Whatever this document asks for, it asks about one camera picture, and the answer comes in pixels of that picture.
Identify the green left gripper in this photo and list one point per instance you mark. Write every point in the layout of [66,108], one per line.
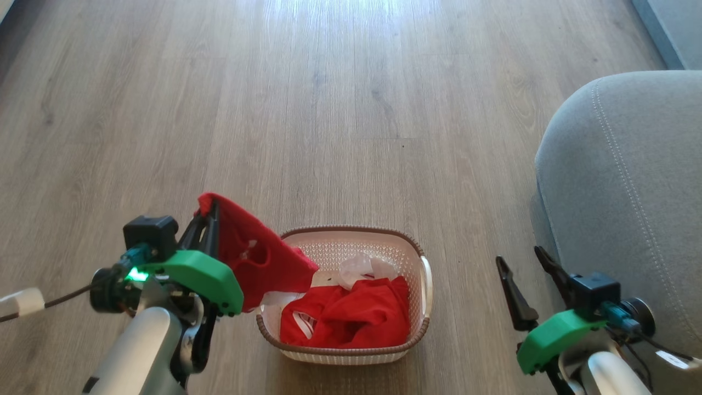
[203,277]

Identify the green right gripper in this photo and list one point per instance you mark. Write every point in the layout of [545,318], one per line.
[548,337]

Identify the red garment with white trim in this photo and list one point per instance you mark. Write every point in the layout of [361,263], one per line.
[258,258]

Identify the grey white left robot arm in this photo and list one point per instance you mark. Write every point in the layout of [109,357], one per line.
[137,351]

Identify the white brown-rimmed laundry basket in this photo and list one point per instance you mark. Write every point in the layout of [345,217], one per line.
[356,241]

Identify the black round right wrist cylinder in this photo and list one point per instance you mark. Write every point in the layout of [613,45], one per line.
[641,315]

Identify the black round wrist cylinder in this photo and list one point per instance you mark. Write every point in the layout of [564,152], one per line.
[107,291]
[641,315]

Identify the black round left wrist cylinder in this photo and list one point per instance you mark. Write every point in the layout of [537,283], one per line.
[107,291]

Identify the grey fabric sofa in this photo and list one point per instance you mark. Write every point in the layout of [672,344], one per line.
[630,192]

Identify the white plastic bag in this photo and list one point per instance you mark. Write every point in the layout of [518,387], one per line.
[359,269]

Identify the grey blue carpet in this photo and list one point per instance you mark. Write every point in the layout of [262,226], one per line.
[674,27]

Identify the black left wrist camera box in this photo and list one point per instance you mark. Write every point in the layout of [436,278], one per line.
[151,233]

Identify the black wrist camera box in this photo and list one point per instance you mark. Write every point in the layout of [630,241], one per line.
[595,293]
[151,233]

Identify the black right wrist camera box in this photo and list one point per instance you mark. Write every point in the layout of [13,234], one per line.
[595,293]

